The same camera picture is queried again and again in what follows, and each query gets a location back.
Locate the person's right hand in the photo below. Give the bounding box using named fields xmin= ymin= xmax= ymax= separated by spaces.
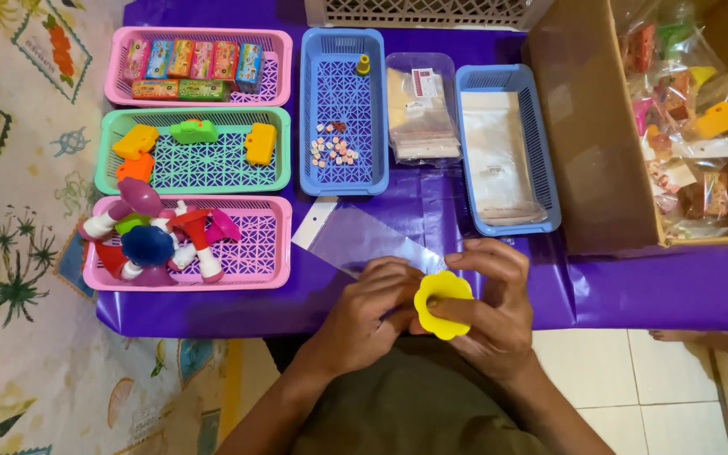
xmin=409 ymin=237 xmax=537 ymax=381

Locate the person's left hand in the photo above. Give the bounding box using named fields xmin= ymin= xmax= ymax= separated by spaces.
xmin=312 ymin=256 xmax=426 ymax=381

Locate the yellow flower-shaped toy bell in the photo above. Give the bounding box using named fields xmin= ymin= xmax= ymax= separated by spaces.
xmin=413 ymin=270 xmax=475 ymax=341

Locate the clear plastic bag white header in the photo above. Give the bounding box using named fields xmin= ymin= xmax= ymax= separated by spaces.
xmin=291 ymin=196 xmax=448 ymax=280

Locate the person's olive shirt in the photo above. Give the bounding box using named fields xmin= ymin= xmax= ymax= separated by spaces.
xmin=263 ymin=334 xmax=551 ymax=455

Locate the pink basket with trumpets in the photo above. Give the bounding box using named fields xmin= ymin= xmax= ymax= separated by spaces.
xmin=82 ymin=195 xmax=293 ymax=293

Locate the pile of small beads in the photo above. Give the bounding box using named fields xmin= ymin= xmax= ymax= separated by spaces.
xmin=309 ymin=123 xmax=360 ymax=168

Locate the stack of empty clear bags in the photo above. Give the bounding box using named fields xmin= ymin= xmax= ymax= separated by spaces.
xmin=460 ymin=91 xmax=548 ymax=227

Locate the stack of packed clear bags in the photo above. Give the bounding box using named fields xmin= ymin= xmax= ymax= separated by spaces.
xmin=385 ymin=52 xmax=463 ymax=167

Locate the yellow plastic toy piece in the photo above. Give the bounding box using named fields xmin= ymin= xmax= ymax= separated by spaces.
xmin=244 ymin=123 xmax=278 ymax=166
xmin=112 ymin=124 xmax=160 ymax=161

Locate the blue basket with beads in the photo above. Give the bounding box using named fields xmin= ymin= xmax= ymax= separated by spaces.
xmin=299 ymin=27 xmax=390 ymax=197

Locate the blue basket with bags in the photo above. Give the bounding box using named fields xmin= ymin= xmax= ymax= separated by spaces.
xmin=454 ymin=64 xmax=562 ymax=238

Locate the green plastic basket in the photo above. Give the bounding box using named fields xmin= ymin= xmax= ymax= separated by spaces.
xmin=94 ymin=106 xmax=292 ymax=196

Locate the purple plastic table cover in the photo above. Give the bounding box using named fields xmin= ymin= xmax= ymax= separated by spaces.
xmin=95 ymin=0 xmax=728 ymax=339

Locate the pink basket with boxes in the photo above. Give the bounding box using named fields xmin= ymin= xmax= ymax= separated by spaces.
xmin=104 ymin=27 xmax=293 ymax=108

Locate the cardboard box of packed toys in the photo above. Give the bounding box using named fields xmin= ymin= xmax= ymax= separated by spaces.
xmin=524 ymin=0 xmax=728 ymax=257

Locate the heap of colourful toy trumpets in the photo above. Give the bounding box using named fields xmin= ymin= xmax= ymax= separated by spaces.
xmin=78 ymin=177 xmax=243 ymax=288

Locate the green plastic toy piece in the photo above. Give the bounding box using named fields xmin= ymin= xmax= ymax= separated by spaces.
xmin=169 ymin=119 xmax=219 ymax=145

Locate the white lattice basket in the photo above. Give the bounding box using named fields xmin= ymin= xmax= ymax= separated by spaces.
xmin=304 ymin=0 xmax=554 ymax=32

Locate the orange plastic toy piece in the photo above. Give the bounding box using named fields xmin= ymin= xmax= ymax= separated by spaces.
xmin=115 ymin=153 xmax=155 ymax=184

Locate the row of colourful small boxes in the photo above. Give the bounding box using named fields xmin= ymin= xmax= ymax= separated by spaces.
xmin=123 ymin=39 xmax=264 ymax=102

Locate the patterned floor mat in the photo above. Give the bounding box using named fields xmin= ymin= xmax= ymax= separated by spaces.
xmin=0 ymin=0 xmax=284 ymax=455

